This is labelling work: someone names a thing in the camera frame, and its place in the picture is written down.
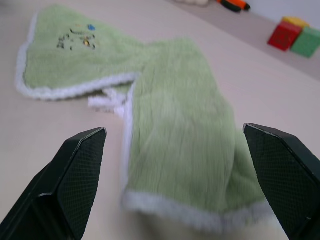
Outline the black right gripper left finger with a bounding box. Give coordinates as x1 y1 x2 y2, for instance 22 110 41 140
0 126 108 240

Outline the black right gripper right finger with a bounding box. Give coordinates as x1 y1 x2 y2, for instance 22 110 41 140
242 122 320 240

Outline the green towel with white trim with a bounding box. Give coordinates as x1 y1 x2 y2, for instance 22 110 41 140
14 4 275 233

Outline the green toy block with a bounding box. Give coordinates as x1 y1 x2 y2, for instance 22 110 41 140
289 26 320 59

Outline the red toy block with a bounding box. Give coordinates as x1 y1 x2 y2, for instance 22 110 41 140
267 20 303 52

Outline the yellow toy block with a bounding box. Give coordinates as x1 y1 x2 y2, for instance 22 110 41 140
281 16 311 29

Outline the orange and black tool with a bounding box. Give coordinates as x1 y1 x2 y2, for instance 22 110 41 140
216 0 252 13

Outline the white fluffy object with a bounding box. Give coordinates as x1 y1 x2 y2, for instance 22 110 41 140
174 0 210 7

